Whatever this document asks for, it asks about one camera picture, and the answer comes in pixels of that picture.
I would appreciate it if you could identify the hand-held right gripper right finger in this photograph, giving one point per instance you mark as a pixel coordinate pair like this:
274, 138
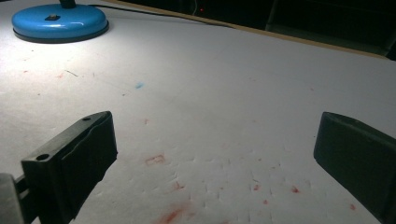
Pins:
358, 155

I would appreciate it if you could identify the blue round lamp base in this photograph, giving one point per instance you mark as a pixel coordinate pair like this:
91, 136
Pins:
59, 21

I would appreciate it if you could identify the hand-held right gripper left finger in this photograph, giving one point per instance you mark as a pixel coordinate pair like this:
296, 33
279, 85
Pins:
77, 155

